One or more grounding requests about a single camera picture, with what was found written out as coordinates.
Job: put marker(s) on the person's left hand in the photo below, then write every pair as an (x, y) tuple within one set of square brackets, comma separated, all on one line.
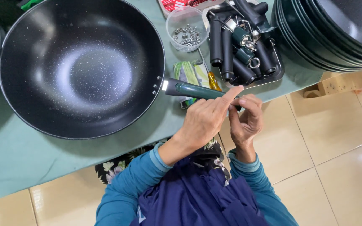
[(201, 122)]

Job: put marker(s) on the person's right hand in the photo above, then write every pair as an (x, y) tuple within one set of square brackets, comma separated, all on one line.
[(248, 122)]

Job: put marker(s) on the green white striped cloth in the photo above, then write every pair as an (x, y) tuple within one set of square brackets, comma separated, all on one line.
[(187, 73)]

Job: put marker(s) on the metal tray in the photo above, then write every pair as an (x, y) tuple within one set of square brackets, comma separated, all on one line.
[(277, 67)]

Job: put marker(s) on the person's navy blue garment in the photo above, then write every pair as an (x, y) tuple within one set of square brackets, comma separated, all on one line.
[(193, 197)]

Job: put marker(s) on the heap of small metal nuts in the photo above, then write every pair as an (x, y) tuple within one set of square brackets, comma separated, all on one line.
[(187, 36)]

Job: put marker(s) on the person's black floral garment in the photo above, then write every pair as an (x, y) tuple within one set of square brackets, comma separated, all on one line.
[(115, 168)]

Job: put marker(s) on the wooden pallet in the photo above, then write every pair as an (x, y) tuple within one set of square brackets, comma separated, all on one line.
[(341, 83)]

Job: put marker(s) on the clear plastic cup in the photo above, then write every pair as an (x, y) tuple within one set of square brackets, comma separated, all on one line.
[(187, 18)]

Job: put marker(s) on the tall stack of black woks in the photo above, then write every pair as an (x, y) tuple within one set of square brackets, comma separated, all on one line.
[(325, 31)]

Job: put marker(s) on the red white box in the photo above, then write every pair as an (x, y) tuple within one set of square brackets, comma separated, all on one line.
[(174, 4)]

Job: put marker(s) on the teal table cover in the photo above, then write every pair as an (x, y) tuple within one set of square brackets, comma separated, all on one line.
[(17, 157)]

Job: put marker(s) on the bright green object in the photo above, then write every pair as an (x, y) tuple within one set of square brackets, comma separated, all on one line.
[(30, 3)]

